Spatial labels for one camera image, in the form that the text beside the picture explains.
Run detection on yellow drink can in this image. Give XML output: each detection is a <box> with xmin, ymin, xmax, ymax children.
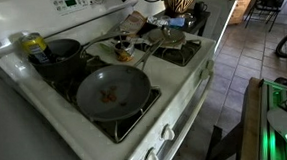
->
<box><xmin>18</xmin><ymin>30</ymin><xmax>56</xmax><ymax>66</ymax></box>

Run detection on wooden cabinet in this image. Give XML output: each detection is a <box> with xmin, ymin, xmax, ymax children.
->
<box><xmin>227</xmin><ymin>0</ymin><xmax>260</xmax><ymax>27</ymax></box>

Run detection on crumpled aluminium foil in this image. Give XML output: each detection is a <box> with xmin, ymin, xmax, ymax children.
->
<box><xmin>147</xmin><ymin>14</ymin><xmax>172</xmax><ymax>29</ymax></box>

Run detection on white door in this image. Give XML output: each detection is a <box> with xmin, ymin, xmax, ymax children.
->
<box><xmin>195</xmin><ymin>0</ymin><xmax>251</xmax><ymax>53</ymax></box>

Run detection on zebra pattern bowl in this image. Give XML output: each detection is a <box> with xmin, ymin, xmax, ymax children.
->
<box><xmin>164</xmin><ymin>0</ymin><xmax>197</xmax><ymax>17</ymax></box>

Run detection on small green object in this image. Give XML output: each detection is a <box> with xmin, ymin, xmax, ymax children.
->
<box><xmin>99</xmin><ymin>41</ymin><xmax>115</xmax><ymax>55</ymax></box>

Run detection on black burner grate under pans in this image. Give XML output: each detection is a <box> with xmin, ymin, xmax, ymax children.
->
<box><xmin>39</xmin><ymin>53</ymin><xmax>165</xmax><ymax>149</ymax></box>

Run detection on black floor stand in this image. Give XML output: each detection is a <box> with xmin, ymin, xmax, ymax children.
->
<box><xmin>200</xmin><ymin>123</ymin><xmax>247</xmax><ymax>160</ymax></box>

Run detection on green lit aluminium frame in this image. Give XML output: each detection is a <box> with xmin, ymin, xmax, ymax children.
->
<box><xmin>254</xmin><ymin>77</ymin><xmax>287</xmax><ymax>160</ymax></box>

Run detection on blue sponge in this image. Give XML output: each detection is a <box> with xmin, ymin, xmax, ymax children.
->
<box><xmin>168</xmin><ymin>16</ymin><xmax>186</xmax><ymax>29</ymax></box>

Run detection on wooden cart board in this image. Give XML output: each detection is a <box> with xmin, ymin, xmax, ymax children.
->
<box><xmin>235</xmin><ymin>77</ymin><xmax>269</xmax><ymax>160</ymax></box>

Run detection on black mug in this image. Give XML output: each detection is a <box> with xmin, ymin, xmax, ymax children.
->
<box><xmin>192</xmin><ymin>0</ymin><xmax>210</xmax><ymax>17</ymax></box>

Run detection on grey refrigerator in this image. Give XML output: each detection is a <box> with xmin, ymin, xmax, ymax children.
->
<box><xmin>0</xmin><ymin>47</ymin><xmax>91</xmax><ymax>160</ymax></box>

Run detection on black side table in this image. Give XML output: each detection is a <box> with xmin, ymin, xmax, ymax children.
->
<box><xmin>152</xmin><ymin>6</ymin><xmax>213</xmax><ymax>40</ymax></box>

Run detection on orange food pieces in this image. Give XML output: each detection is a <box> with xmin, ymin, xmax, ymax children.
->
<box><xmin>98</xmin><ymin>84</ymin><xmax>128</xmax><ymax>109</ymax></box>

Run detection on dark saucepan with long handle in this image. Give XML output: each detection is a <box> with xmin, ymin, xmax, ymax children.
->
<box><xmin>26</xmin><ymin>30</ymin><xmax>134</xmax><ymax>84</ymax></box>

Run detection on tin with orange label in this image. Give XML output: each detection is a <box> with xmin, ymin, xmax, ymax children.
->
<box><xmin>113</xmin><ymin>38</ymin><xmax>137</xmax><ymax>64</ymax></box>

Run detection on black burner grate under lid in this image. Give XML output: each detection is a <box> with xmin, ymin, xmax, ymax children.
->
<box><xmin>114</xmin><ymin>30</ymin><xmax>205</xmax><ymax>72</ymax></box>

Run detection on small glass jar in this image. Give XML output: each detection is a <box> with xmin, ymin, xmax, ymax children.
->
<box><xmin>182</xmin><ymin>12</ymin><xmax>197</xmax><ymax>27</ymax></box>

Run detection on metal spoon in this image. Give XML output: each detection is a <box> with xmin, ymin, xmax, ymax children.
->
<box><xmin>118</xmin><ymin>35</ymin><xmax>130</xmax><ymax>51</ymax></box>

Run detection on white gas stove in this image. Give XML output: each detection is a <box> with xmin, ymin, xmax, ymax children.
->
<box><xmin>0</xmin><ymin>0</ymin><xmax>225</xmax><ymax>160</ymax></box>

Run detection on white stove knob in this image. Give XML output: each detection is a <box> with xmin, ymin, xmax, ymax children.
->
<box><xmin>142</xmin><ymin>146</ymin><xmax>160</xmax><ymax>160</ymax></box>
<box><xmin>159</xmin><ymin>122</ymin><xmax>176</xmax><ymax>142</ymax></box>
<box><xmin>198</xmin><ymin>67</ymin><xmax>212</xmax><ymax>82</ymax></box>
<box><xmin>204</xmin><ymin>58</ymin><xmax>216</xmax><ymax>71</ymax></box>

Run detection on grey frying pan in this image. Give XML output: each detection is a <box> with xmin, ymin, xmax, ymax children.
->
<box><xmin>72</xmin><ymin>38</ymin><xmax>170</xmax><ymax>124</ymax></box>

